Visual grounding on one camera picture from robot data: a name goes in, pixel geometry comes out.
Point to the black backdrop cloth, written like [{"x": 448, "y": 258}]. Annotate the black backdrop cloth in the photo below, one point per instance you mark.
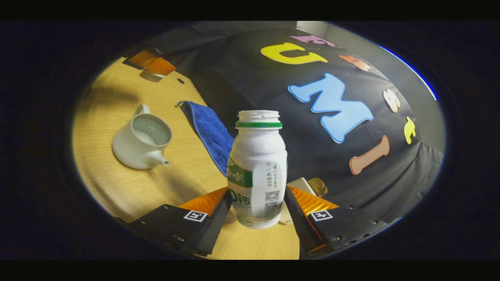
[{"x": 254, "y": 86}]

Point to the blue towel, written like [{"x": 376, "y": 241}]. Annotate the blue towel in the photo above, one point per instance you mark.
[{"x": 211, "y": 132}]

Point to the white plastic water bottle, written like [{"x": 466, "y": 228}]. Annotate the white plastic water bottle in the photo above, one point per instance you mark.
[{"x": 258, "y": 164}]

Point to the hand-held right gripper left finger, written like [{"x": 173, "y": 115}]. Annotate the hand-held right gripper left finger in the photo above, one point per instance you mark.
[{"x": 216, "y": 222}]

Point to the white teacup lid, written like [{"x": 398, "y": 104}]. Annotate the white teacup lid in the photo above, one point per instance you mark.
[{"x": 160, "y": 75}]

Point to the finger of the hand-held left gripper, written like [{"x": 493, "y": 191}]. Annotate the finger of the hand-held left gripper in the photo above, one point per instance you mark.
[
  {"x": 160, "y": 67},
  {"x": 140, "y": 58}
]

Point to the brown toast slice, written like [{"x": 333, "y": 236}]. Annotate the brown toast slice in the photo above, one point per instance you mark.
[{"x": 318, "y": 187}]

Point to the white toaster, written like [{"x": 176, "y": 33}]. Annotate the white toaster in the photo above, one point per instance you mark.
[{"x": 300, "y": 185}]

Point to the white ceramic teacup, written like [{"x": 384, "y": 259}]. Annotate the white ceramic teacup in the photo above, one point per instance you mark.
[{"x": 133, "y": 154}]

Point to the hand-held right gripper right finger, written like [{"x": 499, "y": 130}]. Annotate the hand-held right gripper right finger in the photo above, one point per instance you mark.
[{"x": 299, "y": 222}]

